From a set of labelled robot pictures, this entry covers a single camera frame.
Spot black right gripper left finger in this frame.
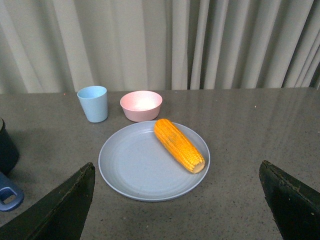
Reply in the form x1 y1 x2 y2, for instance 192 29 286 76
0 162 96 240

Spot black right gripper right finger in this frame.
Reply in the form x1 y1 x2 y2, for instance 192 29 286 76
259 160 320 240

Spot yellow corn cob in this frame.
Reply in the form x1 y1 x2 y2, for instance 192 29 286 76
153 118 206 174

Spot dark blue saucepan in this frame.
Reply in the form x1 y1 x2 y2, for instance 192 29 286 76
0 118 24 212

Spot light blue plastic plate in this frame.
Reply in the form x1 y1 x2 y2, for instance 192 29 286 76
98 120 211 202

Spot light blue plastic cup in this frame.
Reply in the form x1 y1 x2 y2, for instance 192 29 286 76
77 85 108 123

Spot pink plastic bowl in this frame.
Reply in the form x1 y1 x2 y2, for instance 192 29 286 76
120 90 163 122

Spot white pleated curtain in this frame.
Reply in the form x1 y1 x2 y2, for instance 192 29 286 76
0 0 320 94

